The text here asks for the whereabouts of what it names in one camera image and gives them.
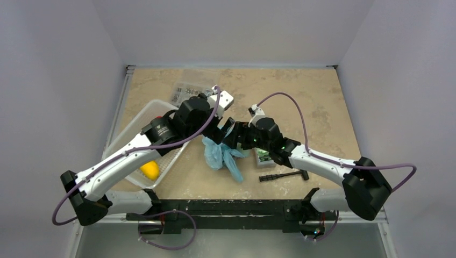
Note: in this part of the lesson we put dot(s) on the blue plastic bag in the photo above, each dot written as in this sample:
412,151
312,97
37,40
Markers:
218,156

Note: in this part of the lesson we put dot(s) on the aluminium frame rail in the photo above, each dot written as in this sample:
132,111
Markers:
129,72

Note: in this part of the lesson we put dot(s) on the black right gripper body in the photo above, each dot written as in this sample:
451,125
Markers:
236,136

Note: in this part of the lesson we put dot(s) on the black T-handle tool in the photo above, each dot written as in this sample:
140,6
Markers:
303,174

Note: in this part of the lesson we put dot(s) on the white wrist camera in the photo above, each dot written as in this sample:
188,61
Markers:
220,100
256,113

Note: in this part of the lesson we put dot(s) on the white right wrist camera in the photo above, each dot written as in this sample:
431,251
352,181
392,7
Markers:
256,113

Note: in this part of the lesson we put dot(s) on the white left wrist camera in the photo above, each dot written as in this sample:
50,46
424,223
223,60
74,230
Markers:
220,100

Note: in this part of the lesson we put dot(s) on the green circuit board box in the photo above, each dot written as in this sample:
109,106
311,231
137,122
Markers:
263,159

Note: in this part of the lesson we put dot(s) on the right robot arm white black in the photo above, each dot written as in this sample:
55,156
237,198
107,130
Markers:
363,188

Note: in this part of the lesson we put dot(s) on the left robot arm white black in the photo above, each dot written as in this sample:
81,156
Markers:
89,191

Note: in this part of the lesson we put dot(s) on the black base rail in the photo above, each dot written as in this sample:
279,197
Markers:
171,216

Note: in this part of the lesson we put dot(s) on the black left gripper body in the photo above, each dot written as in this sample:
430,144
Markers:
212,131

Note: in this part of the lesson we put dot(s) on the white plastic basket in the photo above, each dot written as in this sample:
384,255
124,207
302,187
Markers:
151,110

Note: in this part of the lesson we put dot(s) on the yellow fake lemon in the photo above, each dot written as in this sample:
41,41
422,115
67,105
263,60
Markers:
151,170

